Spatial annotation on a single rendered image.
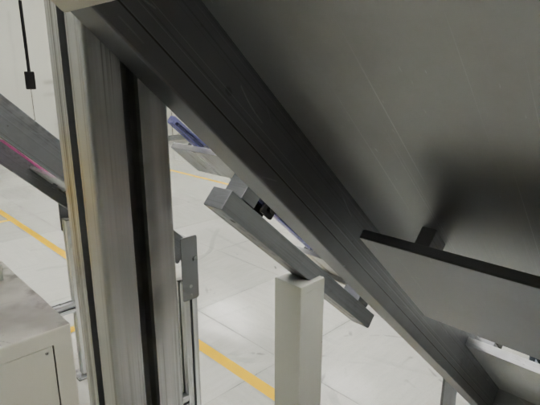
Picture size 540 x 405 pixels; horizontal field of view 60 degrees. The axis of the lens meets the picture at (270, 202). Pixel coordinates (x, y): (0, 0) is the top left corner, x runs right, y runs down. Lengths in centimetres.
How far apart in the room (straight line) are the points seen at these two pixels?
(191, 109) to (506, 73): 13
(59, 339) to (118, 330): 88
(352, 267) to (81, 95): 21
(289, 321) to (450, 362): 31
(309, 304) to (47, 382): 63
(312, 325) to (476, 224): 55
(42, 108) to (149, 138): 780
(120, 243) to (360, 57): 14
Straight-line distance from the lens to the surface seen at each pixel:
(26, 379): 115
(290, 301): 78
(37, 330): 112
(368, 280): 36
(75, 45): 23
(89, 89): 22
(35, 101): 799
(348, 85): 21
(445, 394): 78
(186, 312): 123
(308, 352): 82
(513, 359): 58
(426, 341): 49
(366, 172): 28
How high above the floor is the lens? 113
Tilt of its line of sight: 15 degrees down
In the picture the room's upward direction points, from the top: straight up
